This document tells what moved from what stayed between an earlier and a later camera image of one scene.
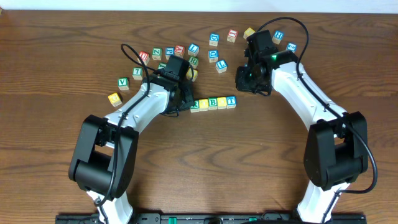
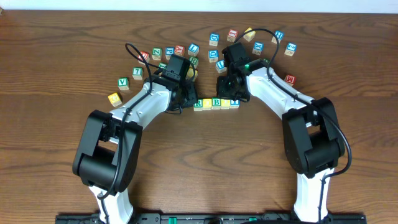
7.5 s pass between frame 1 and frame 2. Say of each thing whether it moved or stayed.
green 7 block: stayed
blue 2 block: stayed
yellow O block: moved
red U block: stayed
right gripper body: moved
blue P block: stayed
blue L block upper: stayed
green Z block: stayed
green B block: moved
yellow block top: stayed
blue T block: moved
